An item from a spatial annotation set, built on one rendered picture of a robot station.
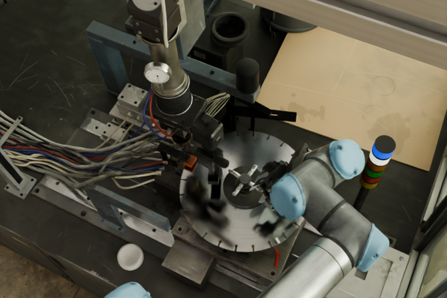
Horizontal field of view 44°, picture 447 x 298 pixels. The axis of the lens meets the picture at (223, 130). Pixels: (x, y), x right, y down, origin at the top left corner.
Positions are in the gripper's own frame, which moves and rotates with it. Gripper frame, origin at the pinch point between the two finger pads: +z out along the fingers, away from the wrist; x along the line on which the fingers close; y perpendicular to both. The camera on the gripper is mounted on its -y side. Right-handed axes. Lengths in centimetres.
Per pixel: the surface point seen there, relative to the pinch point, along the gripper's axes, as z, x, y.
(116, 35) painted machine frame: 22, -53, -7
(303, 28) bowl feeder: 21, -21, -65
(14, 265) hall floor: 135, -18, 34
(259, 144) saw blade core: 5.5, -6.5, -10.8
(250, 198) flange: 3.1, 1.2, 2.9
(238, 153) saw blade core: 7.7, -8.1, -5.4
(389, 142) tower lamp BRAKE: -27.9, 6.9, -15.1
